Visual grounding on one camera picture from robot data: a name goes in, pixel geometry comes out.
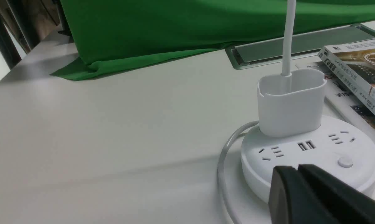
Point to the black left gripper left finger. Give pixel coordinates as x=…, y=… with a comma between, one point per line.
x=291, y=200

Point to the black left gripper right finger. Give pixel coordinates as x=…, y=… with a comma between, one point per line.
x=345, y=203

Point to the white desk lamp with sockets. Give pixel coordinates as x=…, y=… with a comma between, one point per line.
x=292, y=130

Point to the lower white book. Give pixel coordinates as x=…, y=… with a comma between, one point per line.
x=360, y=112

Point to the white book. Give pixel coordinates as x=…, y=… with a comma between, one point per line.
x=360, y=112
x=356, y=61

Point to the upper white book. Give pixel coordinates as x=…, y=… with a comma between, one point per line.
x=356, y=61

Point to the green cloth backdrop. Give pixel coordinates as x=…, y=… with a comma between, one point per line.
x=113, y=36

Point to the metal desk cable hatch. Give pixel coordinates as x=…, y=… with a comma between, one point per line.
x=266, y=52

